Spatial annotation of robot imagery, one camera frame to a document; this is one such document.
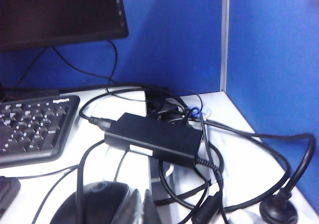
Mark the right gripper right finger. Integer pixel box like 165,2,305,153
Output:
144,189,160,224

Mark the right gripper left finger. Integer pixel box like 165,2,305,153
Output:
117,189,145,224

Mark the black Hasee laptop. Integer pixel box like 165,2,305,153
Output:
0,175,21,216

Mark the black Logitech mouse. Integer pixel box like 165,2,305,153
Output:
49,181,133,224

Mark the black power adapter brick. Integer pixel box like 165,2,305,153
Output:
104,112,203,169

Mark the black Logitech keyboard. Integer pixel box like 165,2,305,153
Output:
0,95,81,169

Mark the black ASUS monitor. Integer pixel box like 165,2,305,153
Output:
0,0,129,102

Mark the thick black arched cable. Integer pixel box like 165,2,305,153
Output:
76,138,107,210

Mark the black adapter cable with ferrite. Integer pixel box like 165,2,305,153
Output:
158,156,225,224

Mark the thin black laptop cable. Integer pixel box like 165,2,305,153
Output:
19,164,82,180

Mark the black adapter mains cable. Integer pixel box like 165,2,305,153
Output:
79,84,190,130

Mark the short blue cable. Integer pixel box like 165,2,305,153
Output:
185,106,201,120

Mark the thick black power plug cable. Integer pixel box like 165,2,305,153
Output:
199,119,317,224

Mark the thin black monitor cable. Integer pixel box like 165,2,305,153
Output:
12,41,118,95

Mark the grey aluminium partition post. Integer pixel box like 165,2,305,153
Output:
220,0,230,93

